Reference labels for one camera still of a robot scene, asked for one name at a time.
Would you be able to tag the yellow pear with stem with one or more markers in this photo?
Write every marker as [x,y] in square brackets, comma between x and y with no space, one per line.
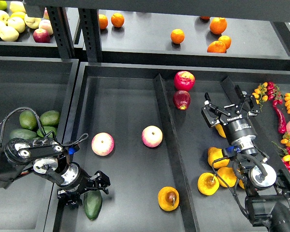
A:
[220,130]

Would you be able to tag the pink apple left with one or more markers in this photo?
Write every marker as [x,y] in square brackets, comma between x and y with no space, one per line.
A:
[102,144]

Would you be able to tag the red apple on shelf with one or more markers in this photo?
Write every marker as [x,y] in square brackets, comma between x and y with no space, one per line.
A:
[41,36]

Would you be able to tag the yellow pear middle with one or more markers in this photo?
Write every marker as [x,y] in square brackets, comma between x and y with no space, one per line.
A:
[215,153]

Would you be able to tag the yellow pear brown base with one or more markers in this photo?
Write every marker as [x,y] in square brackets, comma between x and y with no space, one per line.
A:
[168,198]

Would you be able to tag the black shelf upright left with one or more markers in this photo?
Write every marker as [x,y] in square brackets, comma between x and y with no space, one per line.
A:
[61,31]

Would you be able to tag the yellow pear right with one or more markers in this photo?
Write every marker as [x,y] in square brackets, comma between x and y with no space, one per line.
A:
[241,184]

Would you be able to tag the orange on shelf left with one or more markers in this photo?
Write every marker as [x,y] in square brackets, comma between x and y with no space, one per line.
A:
[103,21]

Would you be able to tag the bright red apple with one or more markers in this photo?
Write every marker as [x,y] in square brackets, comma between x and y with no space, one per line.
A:
[184,80]

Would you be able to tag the front orange on shelf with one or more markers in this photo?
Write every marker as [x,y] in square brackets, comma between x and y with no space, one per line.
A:
[217,47]

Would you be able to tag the dark avocado left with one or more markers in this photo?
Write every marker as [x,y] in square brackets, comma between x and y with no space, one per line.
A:
[22,133]

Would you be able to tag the pink apple right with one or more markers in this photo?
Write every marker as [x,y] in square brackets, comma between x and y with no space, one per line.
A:
[152,136]

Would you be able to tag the orange cherry tomato bunch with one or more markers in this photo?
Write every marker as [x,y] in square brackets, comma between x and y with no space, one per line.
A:
[260,94]

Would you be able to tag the red cherry tomato bunch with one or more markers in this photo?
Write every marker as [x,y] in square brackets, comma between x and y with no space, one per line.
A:
[274,94]

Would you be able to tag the black shelf upright right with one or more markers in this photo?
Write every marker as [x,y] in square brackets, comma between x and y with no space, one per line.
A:
[89,22]

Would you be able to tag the dark green avocado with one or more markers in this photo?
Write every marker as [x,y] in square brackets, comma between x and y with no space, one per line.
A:
[92,204]

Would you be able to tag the yellow pear lower left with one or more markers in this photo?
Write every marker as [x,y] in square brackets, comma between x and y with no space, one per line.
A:
[208,184]

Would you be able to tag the pale yellow apple front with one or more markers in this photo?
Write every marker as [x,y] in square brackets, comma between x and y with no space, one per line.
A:
[9,34]

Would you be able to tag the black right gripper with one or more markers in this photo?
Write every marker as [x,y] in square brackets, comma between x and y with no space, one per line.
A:
[236,126]

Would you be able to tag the red chili pepper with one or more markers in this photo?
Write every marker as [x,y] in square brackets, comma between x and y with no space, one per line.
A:
[281,121]

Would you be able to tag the dark red apple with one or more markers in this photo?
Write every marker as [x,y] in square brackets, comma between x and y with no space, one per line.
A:
[181,99]

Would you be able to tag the black centre tray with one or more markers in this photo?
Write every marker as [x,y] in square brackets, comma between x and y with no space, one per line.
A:
[122,100]

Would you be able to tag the orange on shelf centre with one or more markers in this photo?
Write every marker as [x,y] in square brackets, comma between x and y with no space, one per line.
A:
[177,36]

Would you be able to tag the green avocado top left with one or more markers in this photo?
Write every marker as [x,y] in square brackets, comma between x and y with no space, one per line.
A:
[27,120]

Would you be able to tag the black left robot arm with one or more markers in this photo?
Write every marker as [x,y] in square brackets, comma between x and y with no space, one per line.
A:
[49,159]

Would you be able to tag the pink apple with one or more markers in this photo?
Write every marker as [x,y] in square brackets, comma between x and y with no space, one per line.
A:
[102,144]
[152,136]

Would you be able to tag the pink peach on shelf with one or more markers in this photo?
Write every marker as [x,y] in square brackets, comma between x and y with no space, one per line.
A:
[46,25]

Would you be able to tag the black left tray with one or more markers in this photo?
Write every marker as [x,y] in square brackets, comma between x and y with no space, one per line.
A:
[30,203]

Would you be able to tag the black tray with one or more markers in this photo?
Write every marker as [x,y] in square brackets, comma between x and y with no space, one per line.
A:
[122,100]
[30,203]

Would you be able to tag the small orange on shelf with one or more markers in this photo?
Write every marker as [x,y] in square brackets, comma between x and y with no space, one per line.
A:
[226,40]

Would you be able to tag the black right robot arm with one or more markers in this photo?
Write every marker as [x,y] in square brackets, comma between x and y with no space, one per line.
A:
[267,201]

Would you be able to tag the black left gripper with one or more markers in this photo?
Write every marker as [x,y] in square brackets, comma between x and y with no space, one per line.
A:
[76,182]

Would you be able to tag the yellow pear centre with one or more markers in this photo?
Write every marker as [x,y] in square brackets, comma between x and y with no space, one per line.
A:
[227,177]

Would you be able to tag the large orange on shelf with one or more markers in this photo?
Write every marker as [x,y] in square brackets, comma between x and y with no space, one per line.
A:
[218,25]

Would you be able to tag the black shelf upright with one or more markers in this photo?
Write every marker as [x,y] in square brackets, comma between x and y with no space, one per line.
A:
[89,22]
[61,31]

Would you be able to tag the green avocado top right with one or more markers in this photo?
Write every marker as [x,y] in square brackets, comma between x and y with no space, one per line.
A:
[50,118]

